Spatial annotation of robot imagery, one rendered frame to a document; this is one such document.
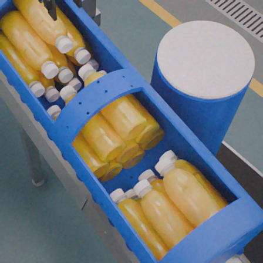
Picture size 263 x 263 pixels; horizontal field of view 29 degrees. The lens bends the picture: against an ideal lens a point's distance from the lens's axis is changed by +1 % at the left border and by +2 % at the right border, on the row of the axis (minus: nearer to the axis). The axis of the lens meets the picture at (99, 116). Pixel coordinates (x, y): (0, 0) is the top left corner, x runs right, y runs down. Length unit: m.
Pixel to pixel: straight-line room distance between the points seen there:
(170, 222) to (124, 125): 0.24
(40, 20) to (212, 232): 0.69
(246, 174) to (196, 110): 0.92
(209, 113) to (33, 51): 0.53
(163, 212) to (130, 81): 0.31
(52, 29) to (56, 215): 1.20
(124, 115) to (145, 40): 1.71
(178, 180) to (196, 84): 0.41
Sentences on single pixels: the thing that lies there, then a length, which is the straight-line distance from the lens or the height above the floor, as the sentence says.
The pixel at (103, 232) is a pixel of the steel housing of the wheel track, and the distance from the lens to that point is 1.42.
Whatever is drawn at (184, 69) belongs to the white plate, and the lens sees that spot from 1.48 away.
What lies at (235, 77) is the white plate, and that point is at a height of 1.04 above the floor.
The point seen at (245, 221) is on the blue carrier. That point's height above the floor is 1.23.
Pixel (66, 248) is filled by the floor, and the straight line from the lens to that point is 2.31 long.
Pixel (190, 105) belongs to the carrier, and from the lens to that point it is 1.48.
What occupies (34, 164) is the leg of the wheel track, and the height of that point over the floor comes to 0.23.
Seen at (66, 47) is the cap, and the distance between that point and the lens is 1.34.
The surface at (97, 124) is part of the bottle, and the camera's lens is 1.22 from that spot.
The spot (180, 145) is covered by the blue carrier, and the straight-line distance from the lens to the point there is 1.34.
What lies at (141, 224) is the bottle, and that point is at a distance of 1.18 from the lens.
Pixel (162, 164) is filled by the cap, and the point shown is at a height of 1.18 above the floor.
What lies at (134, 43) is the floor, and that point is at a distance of 2.85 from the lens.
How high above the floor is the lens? 2.22
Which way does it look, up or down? 60 degrees down
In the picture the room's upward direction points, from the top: 1 degrees clockwise
